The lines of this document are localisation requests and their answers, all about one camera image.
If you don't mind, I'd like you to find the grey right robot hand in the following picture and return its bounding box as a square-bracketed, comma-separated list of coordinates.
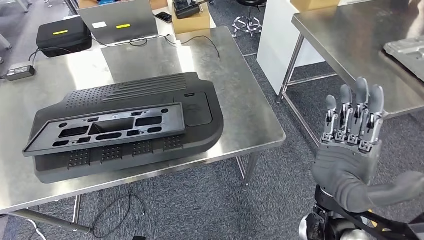
[311, 77, 424, 215]

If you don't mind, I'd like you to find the black plastic plate frame part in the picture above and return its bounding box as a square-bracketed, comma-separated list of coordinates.
[22, 102, 187, 158]

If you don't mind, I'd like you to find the large steel workbench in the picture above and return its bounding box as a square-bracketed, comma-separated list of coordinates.
[0, 26, 287, 233]

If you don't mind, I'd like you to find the steel table with sheet part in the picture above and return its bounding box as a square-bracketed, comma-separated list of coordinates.
[275, 0, 424, 147]

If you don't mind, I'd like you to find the grey sheet metal part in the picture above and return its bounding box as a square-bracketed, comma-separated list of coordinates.
[383, 35, 424, 82]

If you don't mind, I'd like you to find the white cabinet panel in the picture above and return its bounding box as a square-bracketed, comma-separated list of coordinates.
[256, 0, 327, 97]

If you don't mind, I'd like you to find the black plastic engine cover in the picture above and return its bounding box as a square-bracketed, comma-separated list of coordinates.
[29, 71, 225, 185]

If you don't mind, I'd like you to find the tan cardboard box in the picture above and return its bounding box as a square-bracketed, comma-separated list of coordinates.
[290, 0, 342, 13]

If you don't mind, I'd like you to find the chrome stool base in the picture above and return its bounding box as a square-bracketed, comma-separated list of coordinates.
[231, 0, 268, 39]

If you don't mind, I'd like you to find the brown cardboard box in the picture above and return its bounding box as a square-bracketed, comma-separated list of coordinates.
[167, 0, 212, 35]

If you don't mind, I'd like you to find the black device on cardboard box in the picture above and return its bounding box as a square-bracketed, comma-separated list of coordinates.
[172, 0, 202, 20]

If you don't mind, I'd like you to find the black phone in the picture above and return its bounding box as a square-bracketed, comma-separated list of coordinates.
[155, 11, 173, 24]

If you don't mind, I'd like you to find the grey power box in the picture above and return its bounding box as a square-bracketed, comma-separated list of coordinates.
[5, 62, 37, 82]

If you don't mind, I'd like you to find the black right camera bracket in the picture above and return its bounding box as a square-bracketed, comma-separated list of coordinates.
[313, 185, 424, 240]

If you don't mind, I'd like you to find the thin black cable on workbench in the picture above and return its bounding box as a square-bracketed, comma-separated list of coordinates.
[127, 34, 222, 62]

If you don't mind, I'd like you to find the black floor cable loop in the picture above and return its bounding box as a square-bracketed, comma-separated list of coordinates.
[90, 183, 147, 240]

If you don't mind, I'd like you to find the white floor cable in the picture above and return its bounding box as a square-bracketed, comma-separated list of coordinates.
[26, 218, 48, 240]

